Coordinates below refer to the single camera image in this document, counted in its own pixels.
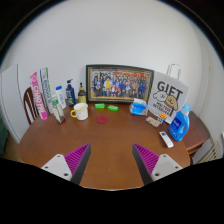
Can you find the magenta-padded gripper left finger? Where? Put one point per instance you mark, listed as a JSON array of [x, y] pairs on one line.
[[76, 159]]

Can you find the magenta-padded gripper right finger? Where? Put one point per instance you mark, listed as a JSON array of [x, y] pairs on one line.
[[147, 159]]

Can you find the clear green-labelled plastic bottle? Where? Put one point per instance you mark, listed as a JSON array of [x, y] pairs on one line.
[[59, 112]]

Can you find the white remote control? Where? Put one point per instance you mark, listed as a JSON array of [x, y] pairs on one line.
[[166, 139]]

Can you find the small patterned snack pack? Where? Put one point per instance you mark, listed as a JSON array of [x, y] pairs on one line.
[[153, 121]]

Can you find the small colourful puzzle cube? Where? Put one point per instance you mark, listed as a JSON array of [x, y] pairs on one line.
[[162, 118]]

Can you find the blue detergent bottle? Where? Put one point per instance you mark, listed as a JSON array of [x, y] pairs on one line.
[[179, 126]]

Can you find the flat round red coaster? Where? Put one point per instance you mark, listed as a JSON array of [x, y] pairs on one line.
[[102, 119]]

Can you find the white mug with yellow rim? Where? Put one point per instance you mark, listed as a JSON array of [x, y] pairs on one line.
[[81, 111]]

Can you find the blue tissue pack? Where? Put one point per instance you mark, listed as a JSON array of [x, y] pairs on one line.
[[139, 108]]

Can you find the brown wooden side table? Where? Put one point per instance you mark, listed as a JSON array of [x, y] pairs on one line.
[[196, 131]]

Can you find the small green packet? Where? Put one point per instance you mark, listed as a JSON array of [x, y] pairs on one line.
[[99, 106], [113, 108]]

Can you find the brown yellow-labelled pump bottle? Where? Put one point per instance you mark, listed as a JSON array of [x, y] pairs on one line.
[[82, 96]]

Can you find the white bottle with blue cap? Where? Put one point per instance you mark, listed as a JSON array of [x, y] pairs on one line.
[[61, 97]]

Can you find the dark blue pump bottle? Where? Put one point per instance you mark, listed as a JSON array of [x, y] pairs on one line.
[[70, 95]]

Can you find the white radiator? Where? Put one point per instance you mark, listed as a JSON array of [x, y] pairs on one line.
[[212, 152]]

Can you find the white printed paper gift bag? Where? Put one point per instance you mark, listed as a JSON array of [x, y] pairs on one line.
[[169, 96]]

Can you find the brown wooden chair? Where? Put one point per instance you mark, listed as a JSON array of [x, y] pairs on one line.
[[29, 105]]

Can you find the pink shuttlecock tube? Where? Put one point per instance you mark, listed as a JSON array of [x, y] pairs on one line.
[[38, 96]]

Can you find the white blue-green shuttlecock tube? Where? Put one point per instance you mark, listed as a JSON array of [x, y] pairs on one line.
[[46, 87]]

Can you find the framed group photo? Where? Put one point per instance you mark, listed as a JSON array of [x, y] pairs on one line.
[[119, 83]]

